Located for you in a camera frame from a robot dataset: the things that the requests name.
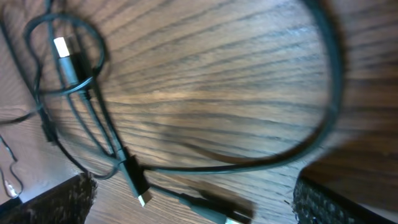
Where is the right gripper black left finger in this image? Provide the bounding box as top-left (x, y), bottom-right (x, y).
top-left (1, 173), bottom-right (97, 224)

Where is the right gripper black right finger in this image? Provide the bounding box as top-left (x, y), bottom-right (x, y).
top-left (293, 177), bottom-right (395, 224)

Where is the thin black cable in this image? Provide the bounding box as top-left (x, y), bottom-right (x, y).
top-left (0, 110), bottom-right (41, 199)

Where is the black USB cable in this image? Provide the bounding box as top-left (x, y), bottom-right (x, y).
top-left (0, 0), bottom-right (254, 224)
top-left (23, 0), bottom-right (345, 208)

